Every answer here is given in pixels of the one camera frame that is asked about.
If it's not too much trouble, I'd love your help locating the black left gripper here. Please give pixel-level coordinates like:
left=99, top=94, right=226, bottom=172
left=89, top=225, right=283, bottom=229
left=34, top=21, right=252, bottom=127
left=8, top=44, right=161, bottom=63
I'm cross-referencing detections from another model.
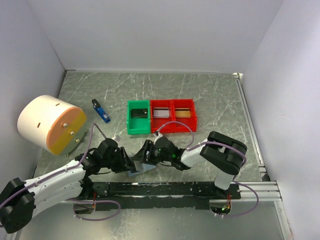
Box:
left=101, top=145, right=136, bottom=173

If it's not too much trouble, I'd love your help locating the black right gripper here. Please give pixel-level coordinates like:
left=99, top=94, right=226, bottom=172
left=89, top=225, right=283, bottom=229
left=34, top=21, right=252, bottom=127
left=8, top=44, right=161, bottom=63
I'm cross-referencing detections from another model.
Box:
left=132, top=140, right=172, bottom=166

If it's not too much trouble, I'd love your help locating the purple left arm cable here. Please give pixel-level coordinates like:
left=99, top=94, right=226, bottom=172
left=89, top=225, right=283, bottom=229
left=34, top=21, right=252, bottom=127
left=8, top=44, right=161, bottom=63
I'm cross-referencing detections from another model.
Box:
left=0, top=123, right=122, bottom=228

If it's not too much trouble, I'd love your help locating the red plastic bin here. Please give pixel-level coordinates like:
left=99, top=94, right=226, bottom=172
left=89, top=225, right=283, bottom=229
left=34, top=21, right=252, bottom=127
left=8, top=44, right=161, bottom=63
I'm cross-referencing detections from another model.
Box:
left=149, top=99, right=176, bottom=133
left=172, top=98, right=198, bottom=132

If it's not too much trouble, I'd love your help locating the dark card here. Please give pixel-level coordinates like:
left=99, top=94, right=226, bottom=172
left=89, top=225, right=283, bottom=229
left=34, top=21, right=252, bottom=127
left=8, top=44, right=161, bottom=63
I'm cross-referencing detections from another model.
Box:
left=131, top=108, right=148, bottom=118

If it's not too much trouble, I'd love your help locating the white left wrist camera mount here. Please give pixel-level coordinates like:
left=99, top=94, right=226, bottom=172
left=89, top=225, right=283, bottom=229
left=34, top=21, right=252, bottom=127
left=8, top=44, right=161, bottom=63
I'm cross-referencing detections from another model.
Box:
left=112, top=135, right=121, bottom=143

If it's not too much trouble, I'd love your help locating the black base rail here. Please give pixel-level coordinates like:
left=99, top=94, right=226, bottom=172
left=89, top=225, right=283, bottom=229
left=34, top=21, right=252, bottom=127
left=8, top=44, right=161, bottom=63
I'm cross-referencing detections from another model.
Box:
left=75, top=181, right=241, bottom=210

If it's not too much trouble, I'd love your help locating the red middle plastic bin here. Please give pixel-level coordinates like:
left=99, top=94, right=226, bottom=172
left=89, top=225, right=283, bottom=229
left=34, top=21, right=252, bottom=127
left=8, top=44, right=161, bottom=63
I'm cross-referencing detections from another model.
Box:
left=149, top=99, right=176, bottom=133

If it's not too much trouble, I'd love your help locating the red right plastic bin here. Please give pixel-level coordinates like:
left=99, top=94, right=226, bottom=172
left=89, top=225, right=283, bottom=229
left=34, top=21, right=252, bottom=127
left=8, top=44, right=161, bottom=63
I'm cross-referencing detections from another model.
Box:
left=172, top=98, right=198, bottom=132

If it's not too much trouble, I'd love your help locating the green plastic bin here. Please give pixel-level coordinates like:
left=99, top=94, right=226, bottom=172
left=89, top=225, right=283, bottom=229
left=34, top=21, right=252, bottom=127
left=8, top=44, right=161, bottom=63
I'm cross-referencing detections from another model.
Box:
left=126, top=100, right=151, bottom=135

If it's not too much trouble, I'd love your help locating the grey card holder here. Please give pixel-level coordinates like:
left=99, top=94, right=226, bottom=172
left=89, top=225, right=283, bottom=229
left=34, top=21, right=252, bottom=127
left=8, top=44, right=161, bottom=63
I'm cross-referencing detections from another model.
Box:
left=127, top=161, right=156, bottom=177

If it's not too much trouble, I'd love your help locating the white drum with orange lid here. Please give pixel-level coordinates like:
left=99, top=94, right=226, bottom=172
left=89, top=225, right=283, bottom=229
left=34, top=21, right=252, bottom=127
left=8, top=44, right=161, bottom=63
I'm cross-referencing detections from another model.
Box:
left=17, top=95, right=87, bottom=156

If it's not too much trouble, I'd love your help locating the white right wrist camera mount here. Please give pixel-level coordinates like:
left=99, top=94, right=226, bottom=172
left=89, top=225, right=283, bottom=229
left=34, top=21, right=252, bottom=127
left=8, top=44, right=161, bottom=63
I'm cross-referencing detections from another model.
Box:
left=153, top=131, right=163, bottom=142

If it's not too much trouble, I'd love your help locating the gold card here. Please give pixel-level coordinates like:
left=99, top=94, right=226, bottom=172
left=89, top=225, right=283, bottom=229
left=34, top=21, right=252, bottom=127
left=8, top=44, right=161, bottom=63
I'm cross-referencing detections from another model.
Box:
left=174, top=108, right=192, bottom=118

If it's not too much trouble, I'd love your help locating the white silver card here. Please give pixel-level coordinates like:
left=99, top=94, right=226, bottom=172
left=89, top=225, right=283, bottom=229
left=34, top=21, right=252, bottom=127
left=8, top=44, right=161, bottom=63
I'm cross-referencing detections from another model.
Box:
left=153, top=107, right=171, bottom=118

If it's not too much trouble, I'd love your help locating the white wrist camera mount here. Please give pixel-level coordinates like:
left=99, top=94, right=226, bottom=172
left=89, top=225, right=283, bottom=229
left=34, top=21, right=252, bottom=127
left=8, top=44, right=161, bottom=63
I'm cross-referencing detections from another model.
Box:
left=112, top=135, right=121, bottom=143
left=153, top=131, right=163, bottom=142

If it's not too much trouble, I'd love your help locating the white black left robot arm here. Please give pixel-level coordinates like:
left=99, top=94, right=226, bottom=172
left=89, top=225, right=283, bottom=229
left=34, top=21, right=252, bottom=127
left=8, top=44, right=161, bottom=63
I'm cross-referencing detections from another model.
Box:
left=0, top=138, right=136, bottom=234

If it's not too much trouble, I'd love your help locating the blue stapler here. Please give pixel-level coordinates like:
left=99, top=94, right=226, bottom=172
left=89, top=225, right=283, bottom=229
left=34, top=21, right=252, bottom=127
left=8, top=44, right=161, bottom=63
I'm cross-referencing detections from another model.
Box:
left=91, top=99, right=111, bottom=124

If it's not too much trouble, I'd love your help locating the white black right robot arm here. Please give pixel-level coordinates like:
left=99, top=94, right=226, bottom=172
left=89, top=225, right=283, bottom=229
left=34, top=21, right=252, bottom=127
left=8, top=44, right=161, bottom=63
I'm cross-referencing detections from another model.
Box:
left=132, top=131, right=248, bottom=199

